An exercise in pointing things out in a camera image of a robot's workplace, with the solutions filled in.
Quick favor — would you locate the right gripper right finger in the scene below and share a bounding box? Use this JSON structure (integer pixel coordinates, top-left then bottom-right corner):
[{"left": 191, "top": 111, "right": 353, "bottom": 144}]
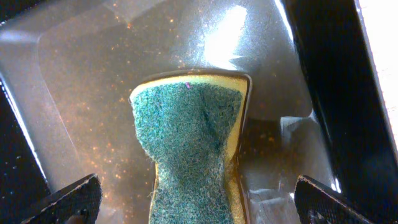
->
[{"left": 294, "top": 175, "right": 372, "bottom": 224}]

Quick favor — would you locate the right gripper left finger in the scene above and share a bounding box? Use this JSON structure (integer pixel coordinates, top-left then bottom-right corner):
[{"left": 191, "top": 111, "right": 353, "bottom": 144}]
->
[{"left": 20, "top": 174, "right": 102, "bottom": 224}]

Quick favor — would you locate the green and yellow sponge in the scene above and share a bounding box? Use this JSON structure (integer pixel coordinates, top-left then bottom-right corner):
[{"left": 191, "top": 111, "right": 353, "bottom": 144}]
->
[{"left": 129, "top": 72, "right": 252, "bottom": 223}]

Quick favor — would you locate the black water tray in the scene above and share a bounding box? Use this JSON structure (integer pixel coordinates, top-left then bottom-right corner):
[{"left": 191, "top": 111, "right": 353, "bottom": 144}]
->
[{"left": 1, "top": 0, "right": 397, "bottom": 223}]

